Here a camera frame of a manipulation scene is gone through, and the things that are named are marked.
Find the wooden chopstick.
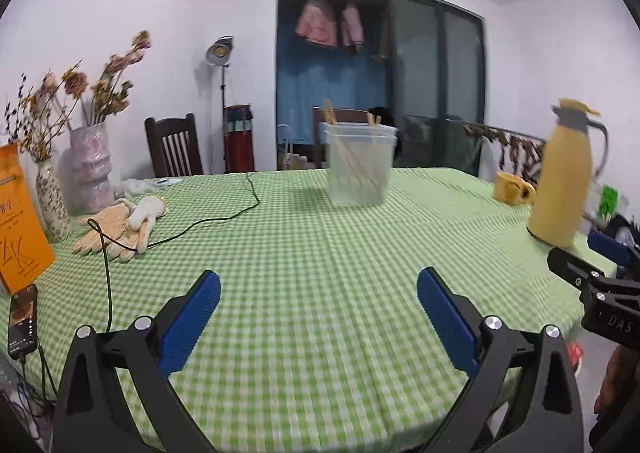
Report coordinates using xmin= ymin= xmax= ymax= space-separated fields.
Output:
xmin=334 ymin=110 xmax=378 ymax=192
xmin=322 ymin=98 xmax=352 ymax=169
xmin=365 ymin=111 xmax=382 ymax=184

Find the person's right hand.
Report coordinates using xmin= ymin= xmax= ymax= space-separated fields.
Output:
xmin=593 ymin=346 xmax=639 ymax=415

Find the yellow thermos jug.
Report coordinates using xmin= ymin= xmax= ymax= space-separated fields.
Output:
xmin=527 ymin=98 xmax=608 ymax=249

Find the yellow bear mug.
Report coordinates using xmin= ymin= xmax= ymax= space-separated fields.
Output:
xmin=492 ymin=171 xmax=536 ymax=206

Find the beige work glove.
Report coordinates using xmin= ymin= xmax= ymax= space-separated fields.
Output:
xmin=72 ymin=202 xmax=152 ymax=262

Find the drying rack with dried goods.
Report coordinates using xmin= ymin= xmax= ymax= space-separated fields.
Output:
xmin=462 ymin=121 xmax=547 ymax=185

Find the white work glove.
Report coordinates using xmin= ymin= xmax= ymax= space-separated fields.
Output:
xmin=127 ymin=195 xmax=167 ymax=230

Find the green checkered tablecloth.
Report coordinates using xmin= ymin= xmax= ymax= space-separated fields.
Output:
xmin=24 ymin=168 xmax=582 ymax=452

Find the black smartphone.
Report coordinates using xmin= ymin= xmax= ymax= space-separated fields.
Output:
xmin=8 ymin=284 xmax=38 ymax=361

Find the white packet on table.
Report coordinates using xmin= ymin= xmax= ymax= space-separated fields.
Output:
xmin=151 ymin=178 xmax=182 ymax=187

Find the pink speckled vase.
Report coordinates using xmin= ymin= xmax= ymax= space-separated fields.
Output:
xmin=70 ymin=122 xmax=115 ymax=213

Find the small patterned vase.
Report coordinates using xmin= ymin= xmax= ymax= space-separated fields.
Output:
xmin=36 ymin=159 xmax=72 ymax=243

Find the orange box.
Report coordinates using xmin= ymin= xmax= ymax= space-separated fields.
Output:
xmin=0 ymin=144 xmax=54 ymax=295

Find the dark wooden chair left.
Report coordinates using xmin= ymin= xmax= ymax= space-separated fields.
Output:
xmin=144 ymin=113 xmax=203 ymax=178

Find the dark wooden chair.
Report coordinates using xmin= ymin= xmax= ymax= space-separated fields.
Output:
xmin=312 ymin=106 xmax=371 ymax=169
xmin=144 ymin=113 xmax=203 ymax=178

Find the red cylindrical bin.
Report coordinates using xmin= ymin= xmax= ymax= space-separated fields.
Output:
xmin=224 ymin=104 xmax=255 ymax=172

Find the clear plastic container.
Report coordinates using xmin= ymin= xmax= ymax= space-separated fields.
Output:
xmin=323 ymin=122 xmax=397 ymax=206

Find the dark wooden chair back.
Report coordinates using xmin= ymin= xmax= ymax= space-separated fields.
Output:
xmin=312 ymin=106 xmax=371 ymax=169

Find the black jacket on chair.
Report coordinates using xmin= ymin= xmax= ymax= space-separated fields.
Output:
xmin=368 ymin=106 xmax=402 ymax=165

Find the studio lamp on stand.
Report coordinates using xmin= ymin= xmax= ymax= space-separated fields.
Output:
xmin=205 ymin=36 xmax=233 ymax=172

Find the blue curtain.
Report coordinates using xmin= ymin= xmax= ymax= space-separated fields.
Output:
xmin=277 ymin=14 xmax=386 ymax=144

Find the black framed glass door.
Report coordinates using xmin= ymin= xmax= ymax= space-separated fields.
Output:
xmin=276 ymin=0 xmax=486 ymax=174

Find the small pink garment hanging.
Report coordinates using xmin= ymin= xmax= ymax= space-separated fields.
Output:
xmin=341 ymin=3 xmax=364 ymax=53

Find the pink jacket hanging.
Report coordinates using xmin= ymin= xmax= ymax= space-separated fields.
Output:
xmin=295 ymin=0 xmax=337 ymax=48

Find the black cable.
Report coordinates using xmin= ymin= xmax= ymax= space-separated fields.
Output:
xmin=86 ymin=172 xmax=263 ymax=334

